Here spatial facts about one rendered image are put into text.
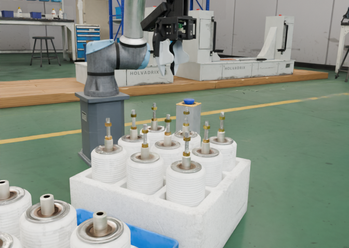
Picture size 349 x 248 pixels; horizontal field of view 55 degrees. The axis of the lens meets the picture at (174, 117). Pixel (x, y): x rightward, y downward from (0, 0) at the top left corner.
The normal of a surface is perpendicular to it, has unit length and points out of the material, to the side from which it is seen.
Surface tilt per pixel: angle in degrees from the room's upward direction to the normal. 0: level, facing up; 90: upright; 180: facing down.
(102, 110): 90
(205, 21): 90
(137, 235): 88
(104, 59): 92
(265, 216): 0
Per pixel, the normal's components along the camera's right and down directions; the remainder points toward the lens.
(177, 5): -0.72, 0.16
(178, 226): -0.47, 0.21
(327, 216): 0.02, -0.97
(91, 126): -0.22, 0.24
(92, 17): 0.54, 0.22
